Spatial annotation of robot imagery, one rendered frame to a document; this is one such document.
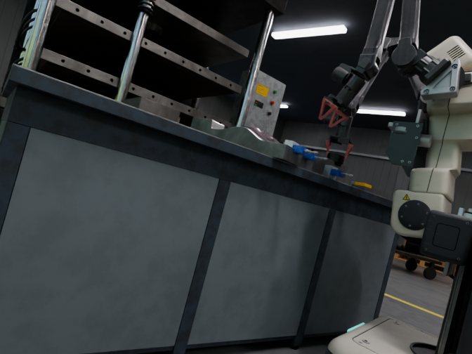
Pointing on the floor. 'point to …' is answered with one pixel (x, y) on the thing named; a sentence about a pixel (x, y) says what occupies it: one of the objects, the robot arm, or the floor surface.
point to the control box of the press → (260, 102)
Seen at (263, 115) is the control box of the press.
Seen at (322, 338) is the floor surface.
